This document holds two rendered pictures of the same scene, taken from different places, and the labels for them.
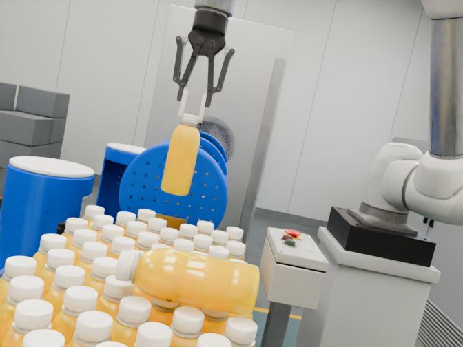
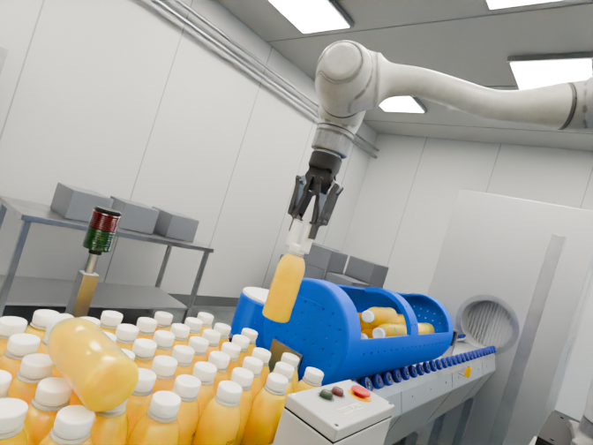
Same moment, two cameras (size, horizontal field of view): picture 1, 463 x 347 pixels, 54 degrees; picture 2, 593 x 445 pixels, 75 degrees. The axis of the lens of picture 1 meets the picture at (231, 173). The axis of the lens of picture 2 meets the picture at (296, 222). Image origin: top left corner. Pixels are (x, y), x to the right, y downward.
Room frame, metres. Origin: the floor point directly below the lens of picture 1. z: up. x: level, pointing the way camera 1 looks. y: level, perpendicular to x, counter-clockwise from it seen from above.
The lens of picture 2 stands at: (0.34, -0.47, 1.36)
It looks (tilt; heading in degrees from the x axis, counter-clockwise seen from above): 0 degrees down; 42
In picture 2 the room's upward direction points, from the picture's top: 17 degrees clockwise
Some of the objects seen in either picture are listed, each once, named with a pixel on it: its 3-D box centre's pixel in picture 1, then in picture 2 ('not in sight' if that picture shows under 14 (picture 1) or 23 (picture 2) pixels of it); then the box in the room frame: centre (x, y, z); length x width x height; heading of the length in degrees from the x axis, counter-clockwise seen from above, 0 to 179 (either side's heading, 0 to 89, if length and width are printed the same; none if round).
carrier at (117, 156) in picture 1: (118, 224); not in sight; (2.54, 0.57, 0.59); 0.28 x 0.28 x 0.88
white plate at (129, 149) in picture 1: (132, 149); not in sight; (2.54, 0.57, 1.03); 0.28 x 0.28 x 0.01
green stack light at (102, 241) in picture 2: not in sight; (99, 238); (0.73, 0.48, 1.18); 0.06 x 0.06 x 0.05
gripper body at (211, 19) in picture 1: (208, 34); (321, 173); (1.02, 0.11, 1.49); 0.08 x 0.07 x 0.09; 91
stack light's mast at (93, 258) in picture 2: not in sight; (98, 240); (0.73, 0.48, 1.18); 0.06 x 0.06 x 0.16
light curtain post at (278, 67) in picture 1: (249, 203); (509, 397); (2.63, -0.14, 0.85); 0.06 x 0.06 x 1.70; 2
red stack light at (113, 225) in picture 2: not in sight; (105, 221); (0.73, 0.48, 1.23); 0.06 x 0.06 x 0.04
